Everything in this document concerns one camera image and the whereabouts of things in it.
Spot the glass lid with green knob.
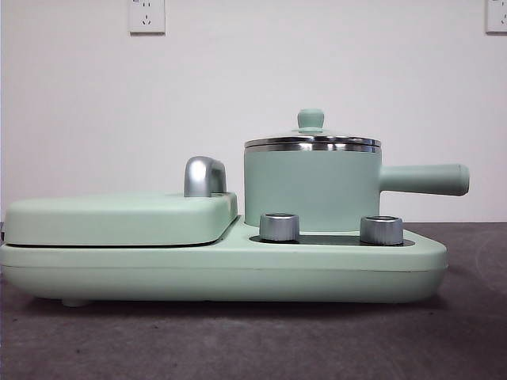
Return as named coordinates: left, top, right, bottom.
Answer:
left=242, top=108, right=383, bottom=147

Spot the silver control knob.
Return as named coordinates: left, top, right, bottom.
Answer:
left=359, top=216, right=405, bottom=245
left=259, top=213, right=301, bottom=243

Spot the mint green breakfast machine base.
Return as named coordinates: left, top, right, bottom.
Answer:
left=0, top=216, right=450, bottom=308

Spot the mint green grill cover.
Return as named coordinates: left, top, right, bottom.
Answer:
left=3, top=192, right=241, bottom=249

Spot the silver grill cover handle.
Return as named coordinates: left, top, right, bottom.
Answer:
left=184, top=156, right=228, bottom=199

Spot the mint green pot with handle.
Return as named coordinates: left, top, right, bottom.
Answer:
left=242, top=141, right=471, bottom=235

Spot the white wall socket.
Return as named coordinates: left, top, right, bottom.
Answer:
left=485, top=0, right=507, bottom=35
left=128, top=0, right=166, bottom=36

